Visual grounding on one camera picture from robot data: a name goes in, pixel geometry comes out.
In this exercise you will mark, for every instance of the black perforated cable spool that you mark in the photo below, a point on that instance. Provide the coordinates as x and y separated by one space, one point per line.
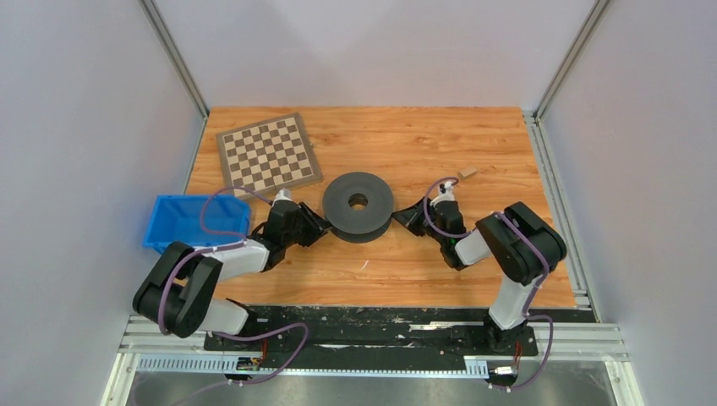
359 206

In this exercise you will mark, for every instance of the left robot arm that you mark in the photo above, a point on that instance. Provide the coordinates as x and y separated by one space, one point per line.
178 293

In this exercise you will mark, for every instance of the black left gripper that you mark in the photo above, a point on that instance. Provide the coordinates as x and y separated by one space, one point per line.
316 225

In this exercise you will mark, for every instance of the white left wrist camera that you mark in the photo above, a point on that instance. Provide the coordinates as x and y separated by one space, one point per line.
282 195

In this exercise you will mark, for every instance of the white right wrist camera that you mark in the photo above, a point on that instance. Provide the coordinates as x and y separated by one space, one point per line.
446 193

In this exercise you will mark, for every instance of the blue plastic bin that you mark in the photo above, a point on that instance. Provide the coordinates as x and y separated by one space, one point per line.
187 219

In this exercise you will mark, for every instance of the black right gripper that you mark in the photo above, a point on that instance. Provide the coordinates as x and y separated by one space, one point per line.
410 217

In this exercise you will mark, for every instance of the small wooden block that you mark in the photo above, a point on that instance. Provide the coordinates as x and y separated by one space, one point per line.
467 172

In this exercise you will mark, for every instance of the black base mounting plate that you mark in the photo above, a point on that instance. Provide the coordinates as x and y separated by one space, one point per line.
372 338

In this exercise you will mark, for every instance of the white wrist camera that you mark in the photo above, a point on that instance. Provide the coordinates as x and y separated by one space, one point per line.
282 195
446 193

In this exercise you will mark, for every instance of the aluminium frame rail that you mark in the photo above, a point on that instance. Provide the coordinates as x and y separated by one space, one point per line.
144 349

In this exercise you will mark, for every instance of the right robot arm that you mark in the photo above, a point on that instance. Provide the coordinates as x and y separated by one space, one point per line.
526 248

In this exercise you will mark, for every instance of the wooden chessboard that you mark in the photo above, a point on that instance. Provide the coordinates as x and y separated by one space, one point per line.
266 156

